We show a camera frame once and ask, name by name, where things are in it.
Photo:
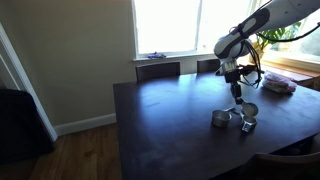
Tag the white baseboard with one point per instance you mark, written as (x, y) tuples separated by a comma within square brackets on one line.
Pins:
[(85, 124)]

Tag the green monstera plant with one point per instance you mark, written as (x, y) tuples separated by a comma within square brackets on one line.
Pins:
[(273, 35)]

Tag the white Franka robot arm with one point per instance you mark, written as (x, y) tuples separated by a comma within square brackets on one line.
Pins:
[(230, 45)]

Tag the one cup steel measuring cup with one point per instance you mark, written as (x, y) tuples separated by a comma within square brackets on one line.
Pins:
[(221, 120)]

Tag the black furniture piece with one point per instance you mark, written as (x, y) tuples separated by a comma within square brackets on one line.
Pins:
[(20, 126)]

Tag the right dark chair back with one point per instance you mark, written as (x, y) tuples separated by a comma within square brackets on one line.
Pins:
[(208, 66)]

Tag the blue object on windowsill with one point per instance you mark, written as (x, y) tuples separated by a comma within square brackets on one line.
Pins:
[(156, 55)]

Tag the dark chair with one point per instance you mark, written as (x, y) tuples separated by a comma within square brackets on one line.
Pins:
[(208, 66), (158, 71)]

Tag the white window frame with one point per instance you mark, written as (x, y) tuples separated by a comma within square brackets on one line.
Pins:
[(173, 56), (306, 60)]

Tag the wooden window bench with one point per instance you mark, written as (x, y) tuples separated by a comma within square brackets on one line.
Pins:
[(300, 75)]

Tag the yellow plant pot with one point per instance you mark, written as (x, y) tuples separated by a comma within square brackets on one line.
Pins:
[(261, 56)]

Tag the left dark chair back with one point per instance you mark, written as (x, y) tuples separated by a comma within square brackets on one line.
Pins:
[(158, 71)]

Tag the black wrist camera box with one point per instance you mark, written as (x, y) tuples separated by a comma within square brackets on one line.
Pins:
[(246, 69)]

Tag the clear plastic bag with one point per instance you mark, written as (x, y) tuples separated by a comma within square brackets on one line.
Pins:
[(278, 83)]

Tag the curved back wooden chair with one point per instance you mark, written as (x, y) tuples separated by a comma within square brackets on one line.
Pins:
[(286, 158)]

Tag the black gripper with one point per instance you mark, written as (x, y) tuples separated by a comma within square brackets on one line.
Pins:
[(232, 77)]

